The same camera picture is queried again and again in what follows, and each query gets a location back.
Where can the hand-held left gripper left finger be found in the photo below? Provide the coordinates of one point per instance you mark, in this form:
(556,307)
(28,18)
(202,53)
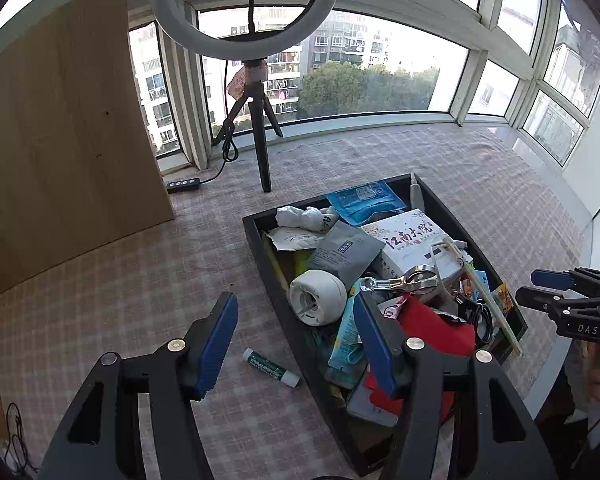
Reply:
(217,345)

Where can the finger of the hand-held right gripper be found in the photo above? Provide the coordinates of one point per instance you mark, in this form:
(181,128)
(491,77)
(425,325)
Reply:
(550,278)
(535,297)

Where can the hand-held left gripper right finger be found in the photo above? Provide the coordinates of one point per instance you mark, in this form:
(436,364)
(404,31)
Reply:
(375,345)

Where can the yellow orange packet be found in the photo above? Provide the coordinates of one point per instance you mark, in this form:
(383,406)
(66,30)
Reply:
(503,300)

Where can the toothbrush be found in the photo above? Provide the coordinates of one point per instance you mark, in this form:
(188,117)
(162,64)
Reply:
(495,305)

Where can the green white lip balm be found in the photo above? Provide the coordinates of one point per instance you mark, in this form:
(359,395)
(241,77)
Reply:
(270,366)

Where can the black tray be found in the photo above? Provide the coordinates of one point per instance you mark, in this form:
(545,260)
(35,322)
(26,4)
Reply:
(285,280)

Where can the blue face mask packet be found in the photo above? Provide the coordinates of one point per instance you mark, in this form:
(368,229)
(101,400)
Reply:
(365,202)

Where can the small white tube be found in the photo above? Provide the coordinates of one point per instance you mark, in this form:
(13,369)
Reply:
(416,192)

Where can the plaid cloth desktop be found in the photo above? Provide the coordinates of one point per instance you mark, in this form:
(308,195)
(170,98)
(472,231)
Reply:
(130,285)

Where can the person's right hand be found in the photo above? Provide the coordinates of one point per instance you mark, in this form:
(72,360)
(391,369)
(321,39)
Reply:
(599,375)

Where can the light blue tube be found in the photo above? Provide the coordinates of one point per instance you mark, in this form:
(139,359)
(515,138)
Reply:
(347,330)

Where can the red cloth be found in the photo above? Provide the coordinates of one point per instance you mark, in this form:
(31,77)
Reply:
(440,330)

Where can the white round device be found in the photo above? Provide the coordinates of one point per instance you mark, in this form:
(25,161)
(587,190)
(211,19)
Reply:
(320,295)

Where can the grey foil packet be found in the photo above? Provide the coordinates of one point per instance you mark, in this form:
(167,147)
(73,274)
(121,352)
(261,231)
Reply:
(347,252)

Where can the white printed box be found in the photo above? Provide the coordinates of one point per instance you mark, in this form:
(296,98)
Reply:
(410,240)

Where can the torn white paper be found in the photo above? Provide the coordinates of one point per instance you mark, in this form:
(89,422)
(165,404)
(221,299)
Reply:
(292,240)

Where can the black tripod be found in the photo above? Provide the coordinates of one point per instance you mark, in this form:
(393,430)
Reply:
(260,130)

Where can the light wooden board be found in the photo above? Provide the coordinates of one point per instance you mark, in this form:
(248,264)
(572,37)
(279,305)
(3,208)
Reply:
(70,135)

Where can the white window frame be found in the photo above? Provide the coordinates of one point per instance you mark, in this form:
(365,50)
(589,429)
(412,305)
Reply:
(490,20)

